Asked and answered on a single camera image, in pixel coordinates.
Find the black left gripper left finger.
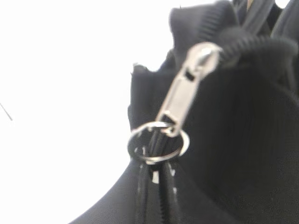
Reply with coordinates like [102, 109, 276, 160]
[134, 162, 156, 224]

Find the black canvas tote bag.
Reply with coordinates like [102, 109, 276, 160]
[74, 0, 299, 224]

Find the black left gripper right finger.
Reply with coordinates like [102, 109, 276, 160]
[159, 162, 182, 224]

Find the silver zipper pull with ring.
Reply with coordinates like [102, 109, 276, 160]
[128, 42, 223, 165]

